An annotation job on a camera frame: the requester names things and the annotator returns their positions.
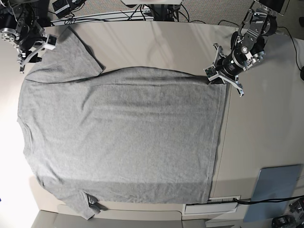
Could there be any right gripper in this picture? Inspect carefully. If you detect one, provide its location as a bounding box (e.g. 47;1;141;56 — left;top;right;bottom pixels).
17;33;45;74

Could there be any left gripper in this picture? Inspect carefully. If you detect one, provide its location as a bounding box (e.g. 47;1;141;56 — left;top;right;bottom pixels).
213;43;252;97

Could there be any grey T-shirt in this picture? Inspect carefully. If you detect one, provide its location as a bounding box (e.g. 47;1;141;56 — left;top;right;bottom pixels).
18;28;227;219

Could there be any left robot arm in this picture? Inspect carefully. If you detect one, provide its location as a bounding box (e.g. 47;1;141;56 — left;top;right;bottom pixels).
204;0;285;96

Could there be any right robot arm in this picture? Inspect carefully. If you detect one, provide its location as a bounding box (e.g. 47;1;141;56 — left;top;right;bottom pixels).
0;0;47;73

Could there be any black box device top left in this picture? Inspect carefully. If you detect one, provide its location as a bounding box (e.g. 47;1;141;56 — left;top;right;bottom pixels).
52;0;70;19

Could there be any blue-grey flat panel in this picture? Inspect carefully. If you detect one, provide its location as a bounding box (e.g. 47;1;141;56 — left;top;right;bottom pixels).
243;164;302;222

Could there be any black device bottom right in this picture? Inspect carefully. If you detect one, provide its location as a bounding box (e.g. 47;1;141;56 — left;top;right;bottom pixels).
271;215;295;228

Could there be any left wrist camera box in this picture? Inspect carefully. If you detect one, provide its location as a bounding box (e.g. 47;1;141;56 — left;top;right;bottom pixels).
204;65;219;82

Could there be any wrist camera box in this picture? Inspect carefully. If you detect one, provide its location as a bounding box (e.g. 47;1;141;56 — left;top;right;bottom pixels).
204;65;219;82
44;34;57;50

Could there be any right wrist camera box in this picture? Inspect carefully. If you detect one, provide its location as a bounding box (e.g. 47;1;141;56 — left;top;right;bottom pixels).
44;34;57;50

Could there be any black cable at right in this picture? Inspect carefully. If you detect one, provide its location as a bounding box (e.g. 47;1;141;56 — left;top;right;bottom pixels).
218;19;304;72

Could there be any black cable over panel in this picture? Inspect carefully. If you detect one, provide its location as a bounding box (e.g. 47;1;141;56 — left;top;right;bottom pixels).
234;196;304;205

